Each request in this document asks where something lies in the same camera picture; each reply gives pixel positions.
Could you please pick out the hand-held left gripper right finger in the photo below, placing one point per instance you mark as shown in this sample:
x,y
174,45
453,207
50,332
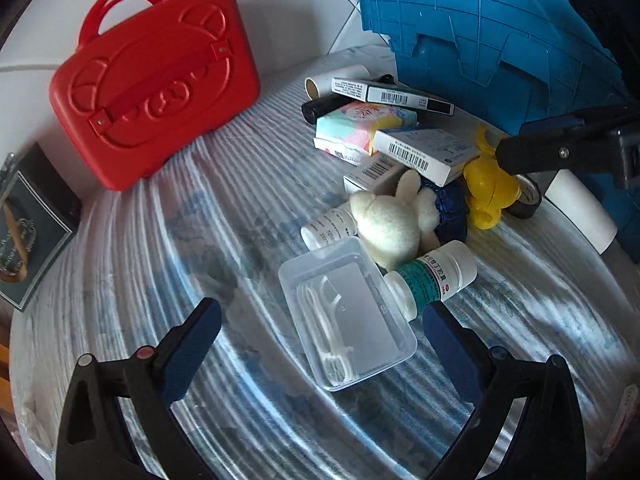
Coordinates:
x,y
452,355

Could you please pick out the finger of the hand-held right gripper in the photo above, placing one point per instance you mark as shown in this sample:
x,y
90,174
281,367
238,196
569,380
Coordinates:
x,y
550,126
550,152

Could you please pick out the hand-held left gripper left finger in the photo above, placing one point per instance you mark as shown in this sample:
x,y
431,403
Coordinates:
x,y
192,355

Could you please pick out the yellow plastic toy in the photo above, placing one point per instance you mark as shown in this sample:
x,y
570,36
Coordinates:
x,y
487,190

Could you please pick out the clear plastic box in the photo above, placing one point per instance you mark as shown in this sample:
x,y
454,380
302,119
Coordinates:
x,y
360,305

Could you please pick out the blue plastic basket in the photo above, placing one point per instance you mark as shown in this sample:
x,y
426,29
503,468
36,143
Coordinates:
x,y
475,25

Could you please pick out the white plush rabbit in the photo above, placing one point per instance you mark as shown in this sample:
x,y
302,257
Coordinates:
x,y
390,220

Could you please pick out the striped cloth-covered desktop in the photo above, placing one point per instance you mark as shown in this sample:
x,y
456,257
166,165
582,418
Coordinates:
x,y
200,240

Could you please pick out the black tape roll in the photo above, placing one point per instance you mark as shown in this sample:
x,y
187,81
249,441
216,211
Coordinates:
x,y
527,197

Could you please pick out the large white paper roll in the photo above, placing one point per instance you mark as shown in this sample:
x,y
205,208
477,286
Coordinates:
x,y
582,210

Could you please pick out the white bottle green label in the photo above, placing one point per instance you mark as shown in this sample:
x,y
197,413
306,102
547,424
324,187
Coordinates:
x,y
432,275

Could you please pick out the dark blue shiny cloth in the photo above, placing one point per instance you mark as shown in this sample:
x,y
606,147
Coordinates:
x,y
450,210

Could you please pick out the white blue medicine box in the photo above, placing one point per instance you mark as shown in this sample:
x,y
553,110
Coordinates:
x,y
425,152

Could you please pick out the white dental floss picks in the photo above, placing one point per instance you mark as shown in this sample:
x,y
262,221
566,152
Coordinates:
x,y
325,325

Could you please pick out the black white barcode carton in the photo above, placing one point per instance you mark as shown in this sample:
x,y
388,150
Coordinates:
x,y
410,99

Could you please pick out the small white barcode box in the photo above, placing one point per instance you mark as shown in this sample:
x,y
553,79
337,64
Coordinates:
x,y
375,172

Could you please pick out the small white bottle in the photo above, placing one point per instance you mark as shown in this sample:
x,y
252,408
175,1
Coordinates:
x,y
327,225

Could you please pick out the pastel tissue packet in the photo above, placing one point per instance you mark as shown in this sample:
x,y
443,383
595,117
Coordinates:
x,y
365,122

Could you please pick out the white text carton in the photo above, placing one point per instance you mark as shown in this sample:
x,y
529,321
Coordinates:
x,y
350,88

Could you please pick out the dark framed box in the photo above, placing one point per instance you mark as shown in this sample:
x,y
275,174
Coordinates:
x,y
30,225

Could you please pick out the black cylinder tube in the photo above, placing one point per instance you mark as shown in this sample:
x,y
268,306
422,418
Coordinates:
x,y
322,107

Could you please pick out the small white paper roll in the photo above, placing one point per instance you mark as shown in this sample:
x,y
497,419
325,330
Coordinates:
x,y
325,82

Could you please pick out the red plastic carry case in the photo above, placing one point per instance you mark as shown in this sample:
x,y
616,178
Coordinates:
x,y
150,85

